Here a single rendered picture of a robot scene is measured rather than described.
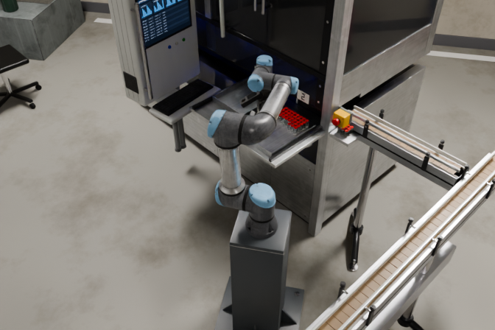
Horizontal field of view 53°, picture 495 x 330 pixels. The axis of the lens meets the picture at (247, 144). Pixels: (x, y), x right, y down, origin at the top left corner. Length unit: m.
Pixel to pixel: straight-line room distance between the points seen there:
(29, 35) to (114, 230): 2.58
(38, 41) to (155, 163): 2.07
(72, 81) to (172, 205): 1.98
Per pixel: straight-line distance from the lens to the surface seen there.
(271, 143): 2.62
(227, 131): 1.88
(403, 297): 2.50
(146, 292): 3.12
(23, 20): 5.34
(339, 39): 2.43
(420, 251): 2.18
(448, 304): 3.24
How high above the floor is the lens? 2.56
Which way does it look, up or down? 40 degrees down
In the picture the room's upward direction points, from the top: straight up
